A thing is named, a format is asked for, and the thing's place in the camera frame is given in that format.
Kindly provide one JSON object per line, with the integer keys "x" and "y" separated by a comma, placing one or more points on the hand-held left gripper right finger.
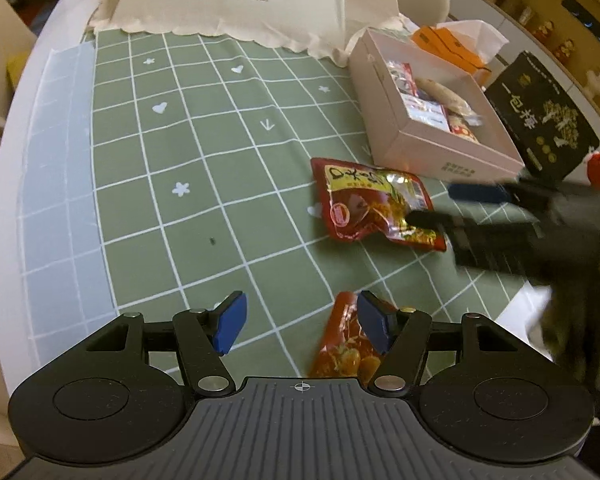
{"x": 372, "y": 322}

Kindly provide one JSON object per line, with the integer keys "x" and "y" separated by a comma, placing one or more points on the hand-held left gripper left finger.
{"x": 232, "y": 321}

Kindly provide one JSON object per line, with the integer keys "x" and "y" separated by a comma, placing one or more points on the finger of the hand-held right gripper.
{"x": 480, "y": 192}
{"x": 432, "y": 221}

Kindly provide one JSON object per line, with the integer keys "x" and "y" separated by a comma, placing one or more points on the orange red snack packet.
{"x": 342, "y": 345}

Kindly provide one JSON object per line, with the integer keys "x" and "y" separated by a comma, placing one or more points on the pink cardboard box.
{"x": 430, "y": 152}

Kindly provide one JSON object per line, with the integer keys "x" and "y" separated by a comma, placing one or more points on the red snack pouch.
{"x": 370, "y": 205}

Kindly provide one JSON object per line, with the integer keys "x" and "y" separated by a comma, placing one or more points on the yellow red snack packet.
{"x": 462, "y": 129}

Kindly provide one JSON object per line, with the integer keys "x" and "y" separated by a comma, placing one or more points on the blue pink snack packet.
{"x": 426, "y": 112}

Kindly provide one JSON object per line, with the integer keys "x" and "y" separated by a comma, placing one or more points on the clear packet with beige bar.
{"x": 447, "y": 96}

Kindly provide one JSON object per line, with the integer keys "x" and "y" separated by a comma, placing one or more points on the white red snack packet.
{"x": 401, "y": 74}

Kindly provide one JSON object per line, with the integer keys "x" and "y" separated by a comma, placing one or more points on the person's right hand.
{"x": 580, "y": 330}

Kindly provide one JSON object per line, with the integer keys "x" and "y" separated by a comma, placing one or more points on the orange packet in plastic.
{"x": 445, "y": 45}

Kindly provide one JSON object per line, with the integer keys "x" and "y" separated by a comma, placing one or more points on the white tissue paper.
{"x": 480, "y": 35}

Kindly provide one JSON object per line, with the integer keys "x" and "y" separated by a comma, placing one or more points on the small white figurine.
{"x": 597, "y": 82}

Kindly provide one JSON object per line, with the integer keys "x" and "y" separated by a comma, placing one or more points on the green checked tablecloth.
{"x": 205, "y": 160}

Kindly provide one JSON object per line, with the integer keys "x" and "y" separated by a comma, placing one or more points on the wooden shelf with jars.
{"x": 555, "y": 5}

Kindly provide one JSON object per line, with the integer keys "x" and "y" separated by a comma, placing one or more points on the translucent plastic sheet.
{"x": 60, "y": 200}

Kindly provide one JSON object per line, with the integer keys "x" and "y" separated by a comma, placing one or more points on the cream printed cloth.
{"x": 230, "y": 5}

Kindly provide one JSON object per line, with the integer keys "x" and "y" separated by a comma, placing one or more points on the yellow cushion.
{"x": 17, "y": 72}

